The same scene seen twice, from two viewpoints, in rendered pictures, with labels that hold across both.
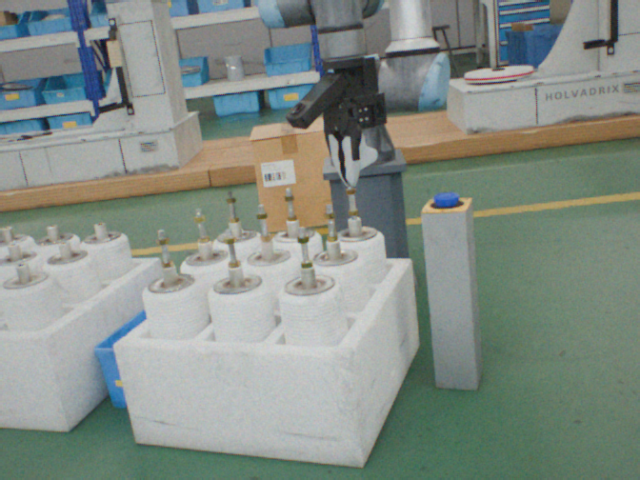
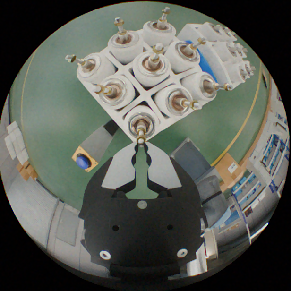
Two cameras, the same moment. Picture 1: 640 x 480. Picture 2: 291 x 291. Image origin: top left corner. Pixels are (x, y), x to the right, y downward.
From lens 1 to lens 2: 1.15 m
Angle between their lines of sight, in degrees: 57
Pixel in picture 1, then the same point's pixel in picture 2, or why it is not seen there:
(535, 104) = not seen: hidden behind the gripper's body
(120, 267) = (229, 70)
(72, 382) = (184, 37)
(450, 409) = (102, 113)
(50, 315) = (201, 30)
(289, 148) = (233, 175)
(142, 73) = (262, 169)
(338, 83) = not seen: outside the picture
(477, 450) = (86, 107)
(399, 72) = not seen: hidden behind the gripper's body
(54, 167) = (262, 139)
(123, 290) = (217, 61)
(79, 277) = (220, 46)
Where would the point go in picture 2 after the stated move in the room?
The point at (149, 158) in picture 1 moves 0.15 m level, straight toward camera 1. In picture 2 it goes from (253, 155) to (252, 153)
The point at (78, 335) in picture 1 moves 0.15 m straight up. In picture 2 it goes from (195, 37) to (213, 24)
